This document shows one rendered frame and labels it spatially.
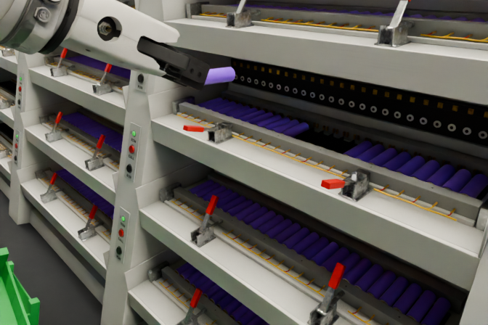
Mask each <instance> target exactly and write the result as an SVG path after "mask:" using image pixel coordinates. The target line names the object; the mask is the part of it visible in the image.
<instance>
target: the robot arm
mask: <svg viewBox="0 0 488 325"><path fill-rule="evenodd" d="M178 37H179V32H178V31H177V30H176V29H174V28H172V27H170V26H168V25H166V24H164V23H162V22H160V21H158V20H156V19H154V18H152V17H150V16H148V15H145V14H143V13H141V12H139V11H137V10H135V9H133V8H131V7H129V6H127V5H125V4H122V3H120V2H119V1H116V0H0V45H2V46H6V47H8V48H10V49H14V50H17V51H19V52H22V53H25V54H35V53H36V52H38V53H40V54H49V53H50V52H53V51H54V50H55V49H56V48H57V47H58V46H62V47H64V48H66V49H69V50H72V51H74V52H78V53H79V54H83V55H85V56H87V57H91V58H93V59H97V60H99V61H102V62H106V63H108V64H111V65H115V66H118V67H122V68H126V69H129V70H134V71H137V72H141V73H147V74H150V75H156V76H159V77H162V78H165V79H167V80H169V81H172V82H174V83H178V84H179V85H181V86H185V87H187V86H189V87H191V88H193V89H196V90H198V91H202V90H203V87H204V84H205V81H206V78H207V76H208V72H209V70H210V65H209V64H207V63H205V62H203V61H201V60H199V59H197V58H195V57H193V56H191V55H189V54H187V53H184V52H181V51H179V50H178V49H175V48H174V47H172V46H169V45H167V44H165V43H163V42H177V39H178Z"/></svg>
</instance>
